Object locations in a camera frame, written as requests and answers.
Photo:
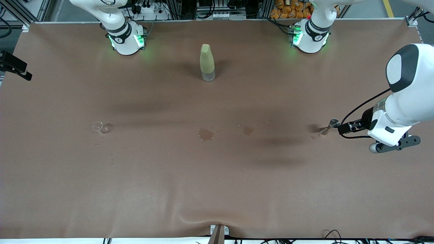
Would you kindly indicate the metal table edge bracket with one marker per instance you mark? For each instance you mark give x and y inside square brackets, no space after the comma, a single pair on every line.
[218,234]

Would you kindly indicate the metal corner clamp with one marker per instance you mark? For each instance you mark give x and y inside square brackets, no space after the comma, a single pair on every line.
[25,27]
[412,22]

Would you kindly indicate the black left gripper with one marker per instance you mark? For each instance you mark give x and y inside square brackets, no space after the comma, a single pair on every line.
[365,121]

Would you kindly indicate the brown table cloth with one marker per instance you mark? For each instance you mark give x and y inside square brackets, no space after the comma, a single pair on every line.
[217,186]

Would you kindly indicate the silver metal jigger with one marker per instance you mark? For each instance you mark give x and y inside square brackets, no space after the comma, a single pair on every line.
[334,122]

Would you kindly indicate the small brown liquid spill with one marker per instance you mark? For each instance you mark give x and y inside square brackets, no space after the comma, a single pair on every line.
[248,130]

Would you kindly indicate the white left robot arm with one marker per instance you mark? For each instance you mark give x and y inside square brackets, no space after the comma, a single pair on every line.
[410,88]

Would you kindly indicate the clear glass measuring cup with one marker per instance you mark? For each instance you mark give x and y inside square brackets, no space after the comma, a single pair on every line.
[100,127]

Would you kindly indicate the orange packaged goods pile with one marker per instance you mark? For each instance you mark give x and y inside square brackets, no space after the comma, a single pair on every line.
[288,10]

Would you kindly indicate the aluminium frame strut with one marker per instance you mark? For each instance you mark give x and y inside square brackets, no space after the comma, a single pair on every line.
[34,10]
[418,13]

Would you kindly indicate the large brown liquid spill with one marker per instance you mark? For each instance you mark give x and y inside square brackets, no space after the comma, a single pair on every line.
[205,134]

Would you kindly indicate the yellow-green bottle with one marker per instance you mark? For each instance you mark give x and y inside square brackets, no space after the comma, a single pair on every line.
[206,62]

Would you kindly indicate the white power strip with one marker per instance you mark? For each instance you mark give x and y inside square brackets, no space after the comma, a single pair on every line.
[149,10]

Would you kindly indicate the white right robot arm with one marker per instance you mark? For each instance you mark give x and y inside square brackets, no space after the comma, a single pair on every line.
[118,30]

